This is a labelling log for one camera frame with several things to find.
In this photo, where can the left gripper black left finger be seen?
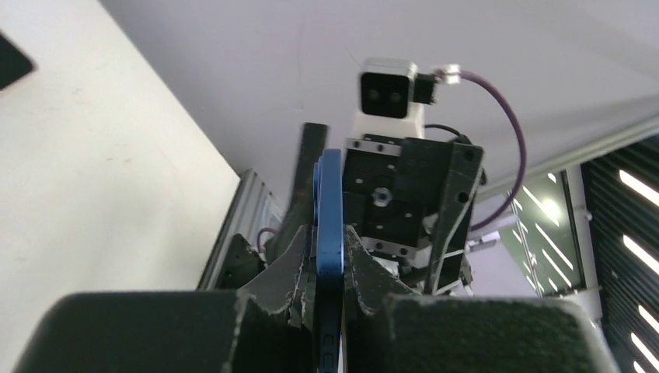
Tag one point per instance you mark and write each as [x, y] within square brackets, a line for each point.
[249, 329]

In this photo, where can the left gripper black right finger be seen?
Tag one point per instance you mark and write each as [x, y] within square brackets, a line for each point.
[391, 328]

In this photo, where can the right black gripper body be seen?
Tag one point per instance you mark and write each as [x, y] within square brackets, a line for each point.
[389, 187]

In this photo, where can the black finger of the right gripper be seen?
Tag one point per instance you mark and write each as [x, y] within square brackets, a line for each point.
[458, 186]
[311, 144]

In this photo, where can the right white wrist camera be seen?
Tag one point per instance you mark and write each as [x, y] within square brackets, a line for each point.
[392, 97]

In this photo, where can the right aluminium frame rail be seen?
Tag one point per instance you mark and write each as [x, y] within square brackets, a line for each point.
[233, 261]

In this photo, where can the black phone with pink edge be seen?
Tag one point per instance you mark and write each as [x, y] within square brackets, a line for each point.
[15, 64]

